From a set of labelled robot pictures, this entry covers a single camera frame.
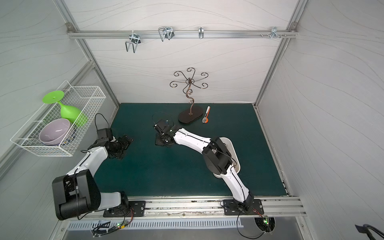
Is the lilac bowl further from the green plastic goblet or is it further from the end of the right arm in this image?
the end of the right arm

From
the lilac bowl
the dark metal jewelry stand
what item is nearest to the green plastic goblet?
the lilac bowl

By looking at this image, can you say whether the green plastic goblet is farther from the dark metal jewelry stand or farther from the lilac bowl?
the dark metal jewelry stand

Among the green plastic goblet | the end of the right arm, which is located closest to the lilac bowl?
the green plastic goblet

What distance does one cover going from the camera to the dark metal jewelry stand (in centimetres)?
90
